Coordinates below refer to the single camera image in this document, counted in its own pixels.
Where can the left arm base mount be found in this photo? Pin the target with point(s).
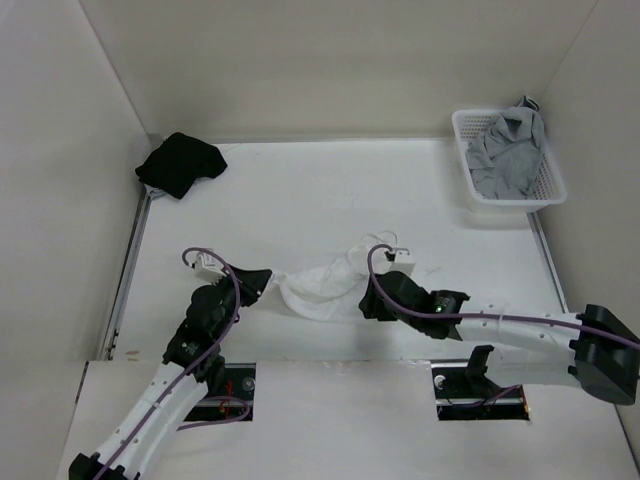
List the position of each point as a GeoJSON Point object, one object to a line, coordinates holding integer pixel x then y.
{"type": "Point", "coordinates": [226, 399]}

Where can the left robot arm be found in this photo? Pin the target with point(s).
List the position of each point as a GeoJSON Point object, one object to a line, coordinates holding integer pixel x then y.
{"type": "Point", "coordinates": [192, 367]}

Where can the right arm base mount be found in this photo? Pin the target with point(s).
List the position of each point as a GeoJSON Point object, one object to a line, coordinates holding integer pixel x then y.
{"type": "Point", "coordinates": [463, 392]}

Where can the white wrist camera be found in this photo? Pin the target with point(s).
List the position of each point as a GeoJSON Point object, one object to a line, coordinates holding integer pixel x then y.
{"type": "Point", "coordinates": [401, 260]}
{"type": "Point", "coordinates": [207, 268]}

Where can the right metal table rail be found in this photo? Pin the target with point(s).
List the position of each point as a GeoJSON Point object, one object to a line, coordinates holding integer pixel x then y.
{"type": "Point", "coordinates": [546, 255]}

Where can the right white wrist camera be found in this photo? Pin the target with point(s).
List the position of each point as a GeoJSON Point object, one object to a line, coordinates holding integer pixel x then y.
{"type": "Point", "coordinates": [401, 260]}

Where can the folded black tank top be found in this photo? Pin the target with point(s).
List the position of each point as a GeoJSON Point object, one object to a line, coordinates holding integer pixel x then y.
{"type": "Point", "coordinates": [178, 163]}

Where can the white tank top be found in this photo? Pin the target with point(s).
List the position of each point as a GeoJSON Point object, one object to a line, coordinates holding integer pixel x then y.
{"type": "Point", "coordinates": [319, 293]}

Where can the metal table rail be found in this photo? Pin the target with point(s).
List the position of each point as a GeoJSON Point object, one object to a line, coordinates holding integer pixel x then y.
{"type": "Point", "coordinates": [112, 324]}
{"type": "Point", "coordinates": [546, 255]}

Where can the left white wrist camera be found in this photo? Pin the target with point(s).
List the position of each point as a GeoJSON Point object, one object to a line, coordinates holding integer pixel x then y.
{"type": "Point", "coordinates": [207, 268]}

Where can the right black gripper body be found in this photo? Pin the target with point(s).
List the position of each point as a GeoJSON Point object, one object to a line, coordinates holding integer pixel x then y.
{"type": "Point", "coordinates": [376, 310]}

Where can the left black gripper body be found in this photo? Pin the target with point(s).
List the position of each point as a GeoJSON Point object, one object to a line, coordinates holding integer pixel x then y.
{"type": "Point", "coordinates": [229, 297]}

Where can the left metal table rail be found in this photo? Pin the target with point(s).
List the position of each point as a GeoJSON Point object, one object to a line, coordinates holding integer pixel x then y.
{"type": "Point", "coordinates": [112, 324]}

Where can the white plastic basket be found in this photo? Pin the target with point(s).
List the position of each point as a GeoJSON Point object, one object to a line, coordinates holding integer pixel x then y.
{"type": "Point", "coordinates": [551, 190]}

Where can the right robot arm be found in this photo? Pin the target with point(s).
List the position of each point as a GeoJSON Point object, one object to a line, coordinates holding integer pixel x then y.
{"type": "Point", "coordinates": [593, 350]}

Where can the grey tank top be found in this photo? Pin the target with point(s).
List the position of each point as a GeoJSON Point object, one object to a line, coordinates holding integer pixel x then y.
{"type": "Point", "coordinates": [505, 159]}

